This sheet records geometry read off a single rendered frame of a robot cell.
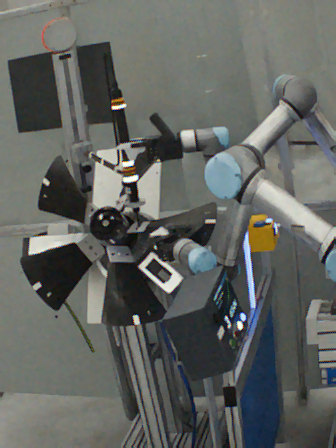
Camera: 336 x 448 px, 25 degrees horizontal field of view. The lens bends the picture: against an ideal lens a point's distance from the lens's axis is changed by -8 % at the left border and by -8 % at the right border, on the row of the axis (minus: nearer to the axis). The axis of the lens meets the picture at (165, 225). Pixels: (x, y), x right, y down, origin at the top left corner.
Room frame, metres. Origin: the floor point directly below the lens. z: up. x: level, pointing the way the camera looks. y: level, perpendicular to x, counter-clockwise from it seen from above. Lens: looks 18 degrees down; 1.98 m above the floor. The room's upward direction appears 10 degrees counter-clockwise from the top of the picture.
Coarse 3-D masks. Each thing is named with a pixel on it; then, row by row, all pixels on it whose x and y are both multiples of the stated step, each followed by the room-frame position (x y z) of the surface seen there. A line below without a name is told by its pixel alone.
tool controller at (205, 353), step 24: (192, 288) 1.81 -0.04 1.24; (216, 288) 1.77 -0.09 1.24; (168, 312) 1.71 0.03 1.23; (192, 312) 1.65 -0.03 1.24; (216, 312) 1.69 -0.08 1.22; (240, 312) 1.86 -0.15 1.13; (192, 336) 1.66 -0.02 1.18; (216, 336) 1.64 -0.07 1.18; (240, 336) 1.78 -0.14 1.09; (192, 360) 1.66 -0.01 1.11; (216, 360) 1.64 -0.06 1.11
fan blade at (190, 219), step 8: (200, 208) 2.57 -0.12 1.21; (208, 208) 2.55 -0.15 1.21; (216, 208) 2.53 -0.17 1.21; (168, 216) 2.58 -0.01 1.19; (176, 216) 2.56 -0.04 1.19; (184, 216) 2.54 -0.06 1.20; (192, 216) 2.53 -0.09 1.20; (200, 216) 2.51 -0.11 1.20; (208, 216) 2.50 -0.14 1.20; (216, 216) 2.49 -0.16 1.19; (152, 224) 2.53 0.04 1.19; (160, 224) 2.52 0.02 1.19; (168, 224) 2.51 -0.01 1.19; (176, 224) 2.49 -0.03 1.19; (184, 224) 2.48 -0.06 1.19; (192, 224) 2.47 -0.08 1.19; (200, 224) 2.47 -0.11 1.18; (208, 224) 2.46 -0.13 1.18; (152, 232) 2.48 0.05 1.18; (184, 232) 2.44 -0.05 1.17; (208, 232) 2.42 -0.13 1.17; (208, 240) 2.39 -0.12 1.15
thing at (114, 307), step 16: (112, 272) 2.44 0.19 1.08; (128, 272) 2.47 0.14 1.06; (112, 288) 2.40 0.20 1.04; (128, 288) 2.42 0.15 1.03; (144, 288) 2.44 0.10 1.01; (112, 304) 2.36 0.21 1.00; (128, 304) 2.38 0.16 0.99; (144, 304) 2.39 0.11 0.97; (160, 304) 2.41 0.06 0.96; (112, 320) 2.33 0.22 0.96; (128, 320) 2.34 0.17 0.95; (144, 320) 2.35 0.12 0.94
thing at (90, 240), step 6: (90, 234) 2.56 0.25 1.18; (78, 240) 2.56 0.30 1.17; (90, 240) 2.56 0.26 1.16; (96, 240) 2.57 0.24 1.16; (84, 246) 2.56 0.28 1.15; (96, 246) 2.57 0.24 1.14; (102, 246) 2.57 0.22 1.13; (84, 252) 2.56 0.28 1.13; (90, 252) 2.57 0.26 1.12; (96, 252) 2.57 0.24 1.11; (102, 252) 2.57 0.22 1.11; (90, 258) 2.57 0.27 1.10; (96, 258) 2.57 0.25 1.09
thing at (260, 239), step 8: (256, 216) 2.79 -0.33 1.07; (264, 216) 2.78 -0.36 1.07; (272, 224) 2.67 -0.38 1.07; (248, 232) 2.67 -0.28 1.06; (256, 232) 2.66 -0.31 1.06; (264, 232) 2.65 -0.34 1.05; (272, 232) 2.64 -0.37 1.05; (248, 240) 2.67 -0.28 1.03; (256, 240) 2.66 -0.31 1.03; (264, 240) 2.65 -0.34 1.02; (272, 240) 2.64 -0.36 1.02; (256, 248) 2.66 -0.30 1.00; (264, 248) 2.65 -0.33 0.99; (272, 248) 2.64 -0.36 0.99
